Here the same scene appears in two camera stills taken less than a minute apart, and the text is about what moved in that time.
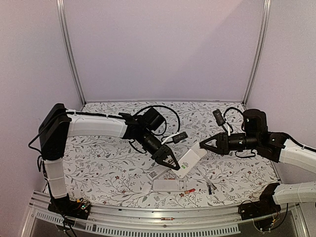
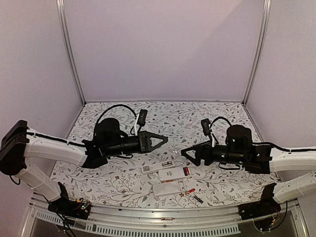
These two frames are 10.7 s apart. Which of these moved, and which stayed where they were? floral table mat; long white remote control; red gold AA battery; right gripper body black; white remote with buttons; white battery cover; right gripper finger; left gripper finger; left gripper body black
Moved: left gripper body black; left gripper finger; long white remote control; right gripper body black; right gripper finger; white remote with buttons
Stayed: floral table mat; red gold AA battery; white battery cover
